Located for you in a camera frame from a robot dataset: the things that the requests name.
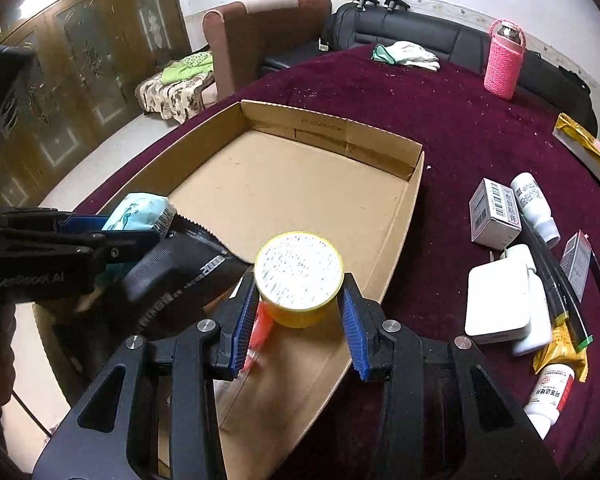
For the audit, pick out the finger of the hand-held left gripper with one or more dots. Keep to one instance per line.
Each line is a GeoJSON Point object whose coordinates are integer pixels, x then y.
{"type": "Point", "coordinates": [82, 223]}
{"type": "Point", "coordinates": [130, 247]}

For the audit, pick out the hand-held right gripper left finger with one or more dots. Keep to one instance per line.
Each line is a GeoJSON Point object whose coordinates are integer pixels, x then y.
{"type": "Point", "coordinates": [245, 332]}

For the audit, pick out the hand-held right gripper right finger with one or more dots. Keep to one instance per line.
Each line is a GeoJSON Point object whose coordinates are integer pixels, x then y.
{"type": "Point", "coordinates": [352, 337]}

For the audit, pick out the teal tissue pack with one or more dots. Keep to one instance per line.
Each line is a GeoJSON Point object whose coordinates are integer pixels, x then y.
{"type": "Point", "coordinates": [135, 210]}

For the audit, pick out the shallow cardboard box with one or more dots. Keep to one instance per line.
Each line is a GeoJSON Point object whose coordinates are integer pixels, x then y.
{"type": "Point", "coordinates": [290, 185]}

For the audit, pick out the white medicine bottle red label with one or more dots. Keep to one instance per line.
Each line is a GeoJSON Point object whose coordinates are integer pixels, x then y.
{"type": "Point", "coordinates": [550, 395]}

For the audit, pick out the gold foil packet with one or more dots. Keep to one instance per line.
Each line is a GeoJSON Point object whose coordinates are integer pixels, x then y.
{"type": "Point", "coordinates": [565, 355]}

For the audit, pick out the black marker green end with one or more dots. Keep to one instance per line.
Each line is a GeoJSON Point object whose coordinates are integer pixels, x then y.
{"type": "Point", "coordinates": [572, 310]}

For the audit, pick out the white pill bottle black text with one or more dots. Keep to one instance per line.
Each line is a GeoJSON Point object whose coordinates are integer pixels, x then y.
{"type": "Point", "coordinates": [532, 200]}

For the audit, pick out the small grey red-edged box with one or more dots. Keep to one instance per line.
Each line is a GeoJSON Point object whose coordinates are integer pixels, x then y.
{"type": "Point", "coordinates": [575, 260]}

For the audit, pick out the red clear plastic packet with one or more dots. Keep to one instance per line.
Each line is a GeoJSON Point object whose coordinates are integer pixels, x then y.
{"type": "Point", "coordinates": [261, 332]}

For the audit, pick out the black foil packet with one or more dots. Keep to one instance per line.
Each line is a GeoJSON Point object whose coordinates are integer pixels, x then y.
{"type": "Point", "coordinates": [170, 270]}

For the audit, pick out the wooden cabinet glass doors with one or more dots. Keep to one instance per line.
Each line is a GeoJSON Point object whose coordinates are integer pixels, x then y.
{"type": "Point", "coordinates": [95, 60]}

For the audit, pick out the printed blanket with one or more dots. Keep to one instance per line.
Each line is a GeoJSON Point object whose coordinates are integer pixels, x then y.
{"type": "Point", "coordinates": [170, 97]}

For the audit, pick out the white barcode box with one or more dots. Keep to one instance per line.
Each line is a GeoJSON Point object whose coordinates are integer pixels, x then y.
{"type": "Point", "coordinates": [492, 210]}

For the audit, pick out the thin black stick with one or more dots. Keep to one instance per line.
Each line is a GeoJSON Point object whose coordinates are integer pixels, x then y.
{"type": "Point", "coordinates": [540, 255]}

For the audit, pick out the maroon tablecloth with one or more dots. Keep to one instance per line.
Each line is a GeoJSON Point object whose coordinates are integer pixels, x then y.
{"type": "Point", "coordinates": [455, 125]}

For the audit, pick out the brown armchair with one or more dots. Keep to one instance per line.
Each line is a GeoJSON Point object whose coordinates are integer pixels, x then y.
{"type": "Point", "coordinates": [260, 35]}

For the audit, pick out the white and green cloth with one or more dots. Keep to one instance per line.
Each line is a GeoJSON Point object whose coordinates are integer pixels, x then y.
{"type": "Point", "coordinates": [410, 55]}

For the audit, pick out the gold gift box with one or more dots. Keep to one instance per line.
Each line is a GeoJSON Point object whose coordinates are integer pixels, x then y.
{"type": "Point", "coordinates": [587, 147]}

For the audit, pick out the pink knitted sleeve bottle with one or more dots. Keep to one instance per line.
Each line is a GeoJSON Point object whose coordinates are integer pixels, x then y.
{"type": "Point", "coordinates": [504, 65]}

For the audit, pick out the black leather sofa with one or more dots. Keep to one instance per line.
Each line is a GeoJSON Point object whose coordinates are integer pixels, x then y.
{"type": "Point", "coordinates": [420, 30]}

